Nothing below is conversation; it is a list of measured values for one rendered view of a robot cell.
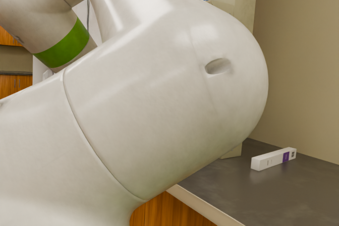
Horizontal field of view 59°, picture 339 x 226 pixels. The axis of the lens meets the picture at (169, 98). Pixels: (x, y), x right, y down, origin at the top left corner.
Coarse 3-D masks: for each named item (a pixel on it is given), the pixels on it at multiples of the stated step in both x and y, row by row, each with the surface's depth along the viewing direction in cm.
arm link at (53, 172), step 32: (32, 96) 22; (64, 96) 20; (0, 128) 21; (32, 128) 20; (64, 128) 20; (0, 160) 20; (32, 160) 20; (64, 160) 19; (96, 160) 19; (0, 192) 20; (32, 192) 20; (64, 192) 20; (96, 192) 20; (128, 192) 21; (0, 224) 19; (32, 224) 19; (64, 224) 20; (96, 224) 21; (128, 224) 24
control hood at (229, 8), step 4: (212, 0) 102; (212, 4) 102; (216, 4) 103; (220, 4) 104; (224, 4) 105; (228, 4) 107; (220, 8) 105; (224, 8) 106; (228, 8) 107; (232, 8) 108; (228, 12) 107; (232, 12) 108
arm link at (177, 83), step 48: (96, 0) 34; (144, 0) 25; (192, 0) 24; (96, 48) 23; (144, 48) 20; (192, 48) 19; (240, 48) 20; (96, 96) 20; (144, 96) 19; (192, 96) 19; (240, 96) 20; (96, 144) 19; (144, 144) 19; (192, 144) 20; (144, 192) 22
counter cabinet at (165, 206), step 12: (144, 204) 109; (156, 204) 102; (168, 204) 96; (180, 204) 91; (132, 216) 116; (144, 216) 109; (156, 216) 102; (168, 216) 96; (180, 216) 91; (192, 216) 86
